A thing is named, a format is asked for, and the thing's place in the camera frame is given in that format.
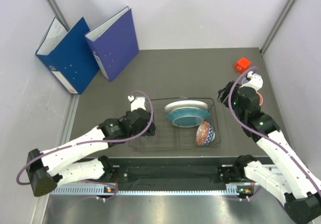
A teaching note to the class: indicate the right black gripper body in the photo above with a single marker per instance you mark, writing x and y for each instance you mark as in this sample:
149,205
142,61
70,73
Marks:
225,94

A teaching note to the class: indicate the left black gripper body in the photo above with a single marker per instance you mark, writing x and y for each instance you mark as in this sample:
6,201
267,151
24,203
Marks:
150,131

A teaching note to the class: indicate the pink plastic cup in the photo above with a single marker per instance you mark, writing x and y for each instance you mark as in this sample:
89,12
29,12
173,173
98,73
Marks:
260,99

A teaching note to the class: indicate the red patterned bowl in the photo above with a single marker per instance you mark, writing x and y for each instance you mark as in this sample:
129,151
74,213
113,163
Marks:
202,133

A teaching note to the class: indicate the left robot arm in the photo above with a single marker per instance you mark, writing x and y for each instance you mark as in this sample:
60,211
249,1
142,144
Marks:
50,169

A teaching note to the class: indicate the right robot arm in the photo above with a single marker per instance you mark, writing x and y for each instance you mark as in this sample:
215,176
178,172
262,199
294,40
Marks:
296,188

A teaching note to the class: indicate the white plate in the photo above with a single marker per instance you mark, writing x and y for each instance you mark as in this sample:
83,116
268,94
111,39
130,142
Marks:
183,104

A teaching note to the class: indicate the red cube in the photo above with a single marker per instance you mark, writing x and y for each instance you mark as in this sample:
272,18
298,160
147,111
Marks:
242,65

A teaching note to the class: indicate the teal plate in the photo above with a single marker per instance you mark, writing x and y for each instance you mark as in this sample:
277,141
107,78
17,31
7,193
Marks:
188,117

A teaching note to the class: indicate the blue patterned bowl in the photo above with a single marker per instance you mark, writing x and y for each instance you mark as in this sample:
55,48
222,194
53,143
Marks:
209,134

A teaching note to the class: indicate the black wire dish rack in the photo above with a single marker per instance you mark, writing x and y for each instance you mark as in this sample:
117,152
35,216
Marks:
169,137

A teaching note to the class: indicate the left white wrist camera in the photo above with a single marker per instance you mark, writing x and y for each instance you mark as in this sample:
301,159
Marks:
138,102

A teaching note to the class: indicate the grey cable duct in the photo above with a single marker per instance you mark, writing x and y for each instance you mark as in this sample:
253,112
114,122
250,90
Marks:
104,190

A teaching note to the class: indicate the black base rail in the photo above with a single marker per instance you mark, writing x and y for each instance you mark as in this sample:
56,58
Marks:
176,173

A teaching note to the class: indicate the purple ring binder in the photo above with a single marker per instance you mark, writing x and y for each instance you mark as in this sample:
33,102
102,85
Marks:
114,43

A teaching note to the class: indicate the blue ring binder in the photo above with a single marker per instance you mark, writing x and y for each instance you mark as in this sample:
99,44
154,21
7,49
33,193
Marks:
68,56

